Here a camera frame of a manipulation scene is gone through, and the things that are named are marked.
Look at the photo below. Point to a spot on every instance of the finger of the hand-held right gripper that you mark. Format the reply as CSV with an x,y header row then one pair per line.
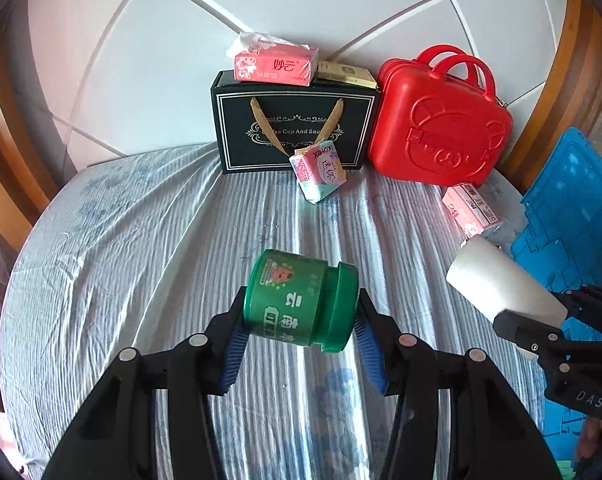
x,y
591,305
523,332

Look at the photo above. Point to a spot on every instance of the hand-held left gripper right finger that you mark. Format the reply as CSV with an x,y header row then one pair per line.
x,y
371,355

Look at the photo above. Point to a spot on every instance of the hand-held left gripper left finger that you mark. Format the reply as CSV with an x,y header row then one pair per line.
x,y
233,355

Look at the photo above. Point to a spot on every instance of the white paper roll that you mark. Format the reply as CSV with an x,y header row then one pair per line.
x,y
486,275

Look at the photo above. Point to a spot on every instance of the green plastic jar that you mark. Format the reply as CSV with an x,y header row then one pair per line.
x,y
291,300

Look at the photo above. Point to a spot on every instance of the blue plastic storage container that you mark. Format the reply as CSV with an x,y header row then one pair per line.
x,y
566,200

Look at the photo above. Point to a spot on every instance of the person's right hand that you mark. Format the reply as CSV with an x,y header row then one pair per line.
x,y
596,440

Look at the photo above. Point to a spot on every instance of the pink barcode pack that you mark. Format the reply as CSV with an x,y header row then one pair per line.
x,y
471,207

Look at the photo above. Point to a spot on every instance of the pink sanitary pad pack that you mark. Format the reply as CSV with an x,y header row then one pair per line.
x,y
318,172

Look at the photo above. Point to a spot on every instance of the red mini suitcase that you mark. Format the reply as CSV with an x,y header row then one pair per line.
x,y
431,125

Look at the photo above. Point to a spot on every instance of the black gift box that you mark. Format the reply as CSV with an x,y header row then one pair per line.
x,y
241,125

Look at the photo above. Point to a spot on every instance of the flat gold box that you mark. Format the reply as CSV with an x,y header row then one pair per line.
x,y
346,75

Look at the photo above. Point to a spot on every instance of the pink tissue pack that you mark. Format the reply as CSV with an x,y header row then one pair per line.
x,y
276,67

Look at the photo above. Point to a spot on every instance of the wooden furniture panel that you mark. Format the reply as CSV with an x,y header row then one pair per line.
x,y
11,135

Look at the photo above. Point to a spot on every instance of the wooden door frame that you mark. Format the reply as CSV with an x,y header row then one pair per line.
x,y
581,85

